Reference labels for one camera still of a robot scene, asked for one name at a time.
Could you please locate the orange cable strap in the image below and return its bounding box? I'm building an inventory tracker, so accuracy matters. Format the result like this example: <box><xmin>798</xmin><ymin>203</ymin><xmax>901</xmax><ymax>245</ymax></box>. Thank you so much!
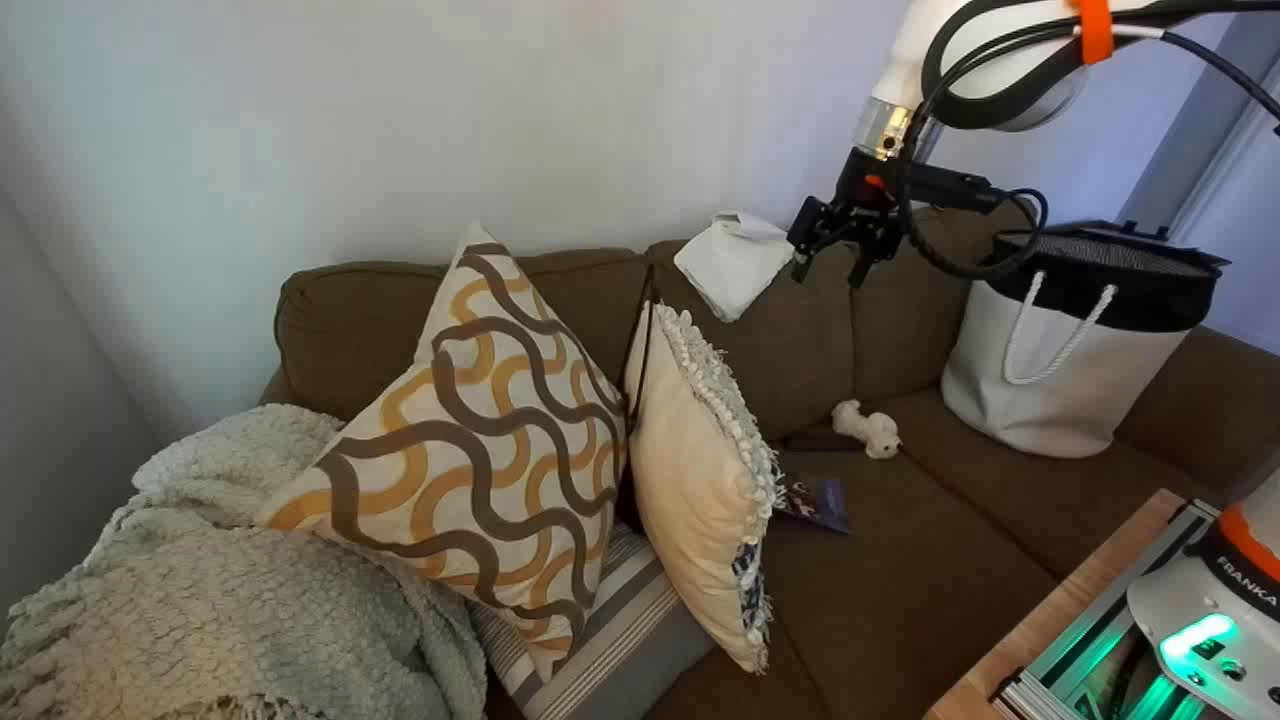
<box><xmin>1070</xmin><ymin>0</ymin><xmax>1121</xmax><ymax>66</ymax></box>

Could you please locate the grey window frame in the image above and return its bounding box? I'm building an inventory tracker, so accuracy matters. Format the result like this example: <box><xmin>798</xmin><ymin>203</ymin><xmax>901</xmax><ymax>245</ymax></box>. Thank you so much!
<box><xmin>1125</xmin><ymin>7</ymin><xmax>1280</xmax><ymax>236</ymax></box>

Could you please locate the small white teddy bear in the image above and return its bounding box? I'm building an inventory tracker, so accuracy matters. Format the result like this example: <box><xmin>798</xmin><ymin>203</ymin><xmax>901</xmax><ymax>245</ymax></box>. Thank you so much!
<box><xmin>826</xmin><ymin>395</ymin><xmax>904</xmax><ymax>463</ymax></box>

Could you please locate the cream fringed throw pillow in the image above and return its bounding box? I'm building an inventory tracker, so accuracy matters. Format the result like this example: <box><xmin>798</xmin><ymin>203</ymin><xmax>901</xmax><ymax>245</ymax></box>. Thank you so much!
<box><xmin>620</xmin><ymin>294</ymin><xmax>787</xmax><ymax>677</ymax></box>

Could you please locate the blue paperback book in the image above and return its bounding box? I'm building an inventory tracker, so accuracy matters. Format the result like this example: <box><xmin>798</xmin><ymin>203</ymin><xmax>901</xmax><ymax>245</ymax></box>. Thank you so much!
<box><xmin>770</xmin><ymin>471</ymin><xmax>855</xmax><ymax>539</ymax></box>

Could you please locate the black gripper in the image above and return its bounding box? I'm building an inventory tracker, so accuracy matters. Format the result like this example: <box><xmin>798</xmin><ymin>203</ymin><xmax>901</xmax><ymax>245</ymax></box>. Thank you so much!
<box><xmin>787</xmin><ymin>142</ymin><xmax>936</xmax><ymax>290</ymax></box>

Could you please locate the wave patterned throw pillow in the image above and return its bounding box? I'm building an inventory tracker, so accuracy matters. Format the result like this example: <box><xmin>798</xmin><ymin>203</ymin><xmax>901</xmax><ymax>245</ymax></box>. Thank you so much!
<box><xmin>252</xmin><ymin>218</ymin><xmax>630</xmax><ymax>684</ymax></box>

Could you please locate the thick black cable hose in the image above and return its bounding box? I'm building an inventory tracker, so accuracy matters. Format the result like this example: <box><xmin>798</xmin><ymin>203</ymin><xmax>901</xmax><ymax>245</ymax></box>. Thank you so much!
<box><xmin>917</xmin><ymin>0</ymin><xmax>1280</xmax><ymax>135</ymax></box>

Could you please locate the brown fabric sofa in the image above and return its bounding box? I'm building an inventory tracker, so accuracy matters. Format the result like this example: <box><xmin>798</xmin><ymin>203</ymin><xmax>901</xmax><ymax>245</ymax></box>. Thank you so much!
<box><xmin>257</xmin><ymin>196</ymin><xmax>1280</xmax><ymax>720</ymax></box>

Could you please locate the thin black cable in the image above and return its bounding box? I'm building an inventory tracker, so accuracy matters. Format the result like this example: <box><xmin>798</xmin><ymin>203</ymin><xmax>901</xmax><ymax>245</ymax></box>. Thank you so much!
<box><xmin>896</xmin><ymin>165</ymin><xmax>1050</xmax><ymax>286</ymax></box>

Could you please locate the white and black tote bag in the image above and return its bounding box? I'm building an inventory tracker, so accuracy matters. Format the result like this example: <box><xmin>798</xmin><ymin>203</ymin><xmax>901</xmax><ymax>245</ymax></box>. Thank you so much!
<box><xmin>936</xmin><ymin>216</ymin><xmax>1230</xmax><ymax>463</ymax></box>

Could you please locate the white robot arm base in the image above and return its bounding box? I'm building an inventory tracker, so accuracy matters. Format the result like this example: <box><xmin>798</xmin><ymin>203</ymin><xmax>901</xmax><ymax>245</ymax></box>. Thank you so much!
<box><xmin>1125</xmin><ymin>463</ymin><xmax>1280</xmax><ymax>720</ymax></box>

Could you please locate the aluminium frame rail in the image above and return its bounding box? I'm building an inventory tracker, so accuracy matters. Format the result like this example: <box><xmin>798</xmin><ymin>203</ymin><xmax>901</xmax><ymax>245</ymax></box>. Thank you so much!
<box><xmin>997</xmin><ymin>499</ymin><xmax>1222</xmax><ymax>720</ymax></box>

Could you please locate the white folded cloth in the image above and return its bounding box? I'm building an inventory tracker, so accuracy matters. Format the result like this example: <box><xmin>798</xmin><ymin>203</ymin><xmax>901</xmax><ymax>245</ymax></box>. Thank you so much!
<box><xmin>669</xmin><ymin>206</ymin><xmax>798</xmax><ymax>329</ymax></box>

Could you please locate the grey knitted blanket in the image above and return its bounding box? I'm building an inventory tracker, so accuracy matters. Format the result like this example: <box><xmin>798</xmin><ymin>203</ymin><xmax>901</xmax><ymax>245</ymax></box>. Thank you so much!
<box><xmin>0</xmin><ymin>400</ymin><xmax>496</xmax><ymax>720</ymax></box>

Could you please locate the grey striped cushion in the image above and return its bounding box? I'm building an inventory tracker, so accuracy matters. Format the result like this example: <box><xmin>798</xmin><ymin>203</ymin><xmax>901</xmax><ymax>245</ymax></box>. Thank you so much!
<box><xmin>470</xmin><ymin>516</ymin><xmax>715</xmax><ymax>720</ymax></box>

